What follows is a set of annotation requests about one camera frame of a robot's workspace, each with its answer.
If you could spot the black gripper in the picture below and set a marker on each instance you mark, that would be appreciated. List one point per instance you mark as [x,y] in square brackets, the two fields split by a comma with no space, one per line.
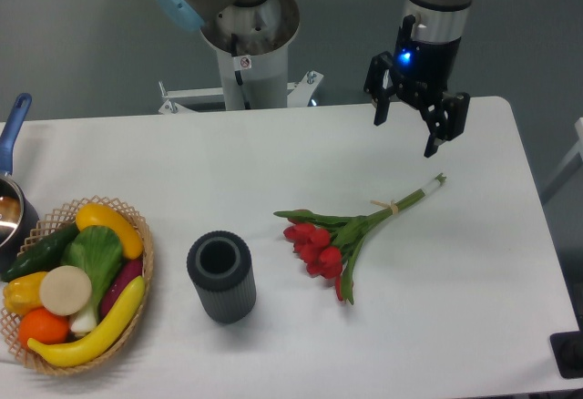
[421,73]

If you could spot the red tulip bouquet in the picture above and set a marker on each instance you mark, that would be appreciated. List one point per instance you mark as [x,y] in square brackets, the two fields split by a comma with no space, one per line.
[330,245]

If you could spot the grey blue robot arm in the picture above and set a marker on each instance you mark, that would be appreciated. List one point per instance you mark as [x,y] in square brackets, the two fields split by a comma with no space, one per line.
[441,21]

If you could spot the dark grey ribbed vase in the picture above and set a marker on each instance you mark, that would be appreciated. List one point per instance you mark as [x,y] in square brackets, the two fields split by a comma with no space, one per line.
[219,265]

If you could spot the black device at table edge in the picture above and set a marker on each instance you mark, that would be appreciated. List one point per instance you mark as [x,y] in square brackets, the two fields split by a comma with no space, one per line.
[567,350]

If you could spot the purple sweet potato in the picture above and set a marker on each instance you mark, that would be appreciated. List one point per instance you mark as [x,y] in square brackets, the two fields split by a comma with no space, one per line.
[129,271]

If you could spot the yellow squash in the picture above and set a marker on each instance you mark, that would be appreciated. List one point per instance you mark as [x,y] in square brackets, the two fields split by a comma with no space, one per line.
[95,214]

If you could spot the green bok choy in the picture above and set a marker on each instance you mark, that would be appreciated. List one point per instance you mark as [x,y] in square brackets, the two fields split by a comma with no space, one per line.
[97,251]

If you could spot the yellow banana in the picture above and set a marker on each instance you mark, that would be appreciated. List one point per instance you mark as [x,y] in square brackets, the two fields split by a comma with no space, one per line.
[98,341]

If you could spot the woven wicker basket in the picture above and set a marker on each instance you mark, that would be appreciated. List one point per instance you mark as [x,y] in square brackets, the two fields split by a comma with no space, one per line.
[55,220]

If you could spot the beige round disc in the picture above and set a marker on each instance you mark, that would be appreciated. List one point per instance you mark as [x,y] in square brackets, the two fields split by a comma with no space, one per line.
[65,290]

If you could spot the green cucumber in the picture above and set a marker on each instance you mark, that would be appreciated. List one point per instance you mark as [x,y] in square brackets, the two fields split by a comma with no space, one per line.
[44,255]

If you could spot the orange fruit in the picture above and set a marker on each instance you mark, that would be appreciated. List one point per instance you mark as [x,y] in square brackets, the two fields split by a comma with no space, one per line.
[43,326]

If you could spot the yellow bell pepper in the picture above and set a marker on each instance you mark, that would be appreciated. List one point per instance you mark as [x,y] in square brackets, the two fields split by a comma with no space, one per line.
[22,295]

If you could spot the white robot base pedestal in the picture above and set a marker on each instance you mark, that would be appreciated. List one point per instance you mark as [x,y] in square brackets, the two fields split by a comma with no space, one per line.
[251,46]

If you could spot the white frame at right edge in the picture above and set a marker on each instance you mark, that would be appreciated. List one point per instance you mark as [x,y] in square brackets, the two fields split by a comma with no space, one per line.
[565,169]

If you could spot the blue handled saucepan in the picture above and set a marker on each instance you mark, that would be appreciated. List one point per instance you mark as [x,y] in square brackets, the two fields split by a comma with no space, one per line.
[18,216]

